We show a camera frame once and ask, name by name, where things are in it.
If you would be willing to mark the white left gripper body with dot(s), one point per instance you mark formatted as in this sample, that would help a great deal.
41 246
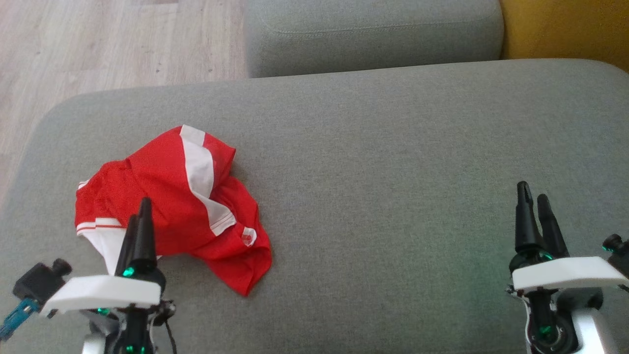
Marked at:
103 292

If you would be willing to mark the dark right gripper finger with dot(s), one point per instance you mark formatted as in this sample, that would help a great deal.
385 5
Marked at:
553 236
526 221

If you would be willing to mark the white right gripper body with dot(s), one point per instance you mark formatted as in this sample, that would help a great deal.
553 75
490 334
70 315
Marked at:
565 273

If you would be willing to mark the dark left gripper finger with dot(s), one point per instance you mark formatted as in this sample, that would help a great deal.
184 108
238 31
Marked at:
125 255
145 241

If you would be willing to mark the red basketball jersey white sleeves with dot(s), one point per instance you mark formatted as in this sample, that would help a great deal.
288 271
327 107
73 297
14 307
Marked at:
105 196

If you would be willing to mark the red shorts white stripe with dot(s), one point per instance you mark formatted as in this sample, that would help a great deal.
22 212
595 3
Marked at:
162 157

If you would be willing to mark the large grey fabric ottoman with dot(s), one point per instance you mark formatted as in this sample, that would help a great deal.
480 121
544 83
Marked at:
368 196

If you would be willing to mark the large yellow sofa backrest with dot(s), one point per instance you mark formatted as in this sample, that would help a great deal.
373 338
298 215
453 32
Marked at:
565 24

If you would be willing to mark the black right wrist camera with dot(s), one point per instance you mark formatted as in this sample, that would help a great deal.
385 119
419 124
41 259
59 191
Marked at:
619 253

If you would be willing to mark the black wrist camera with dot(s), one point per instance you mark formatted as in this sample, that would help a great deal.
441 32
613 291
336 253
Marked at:
39 282
619 253

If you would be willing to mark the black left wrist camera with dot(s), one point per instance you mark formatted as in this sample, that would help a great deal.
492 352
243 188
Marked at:
39 282

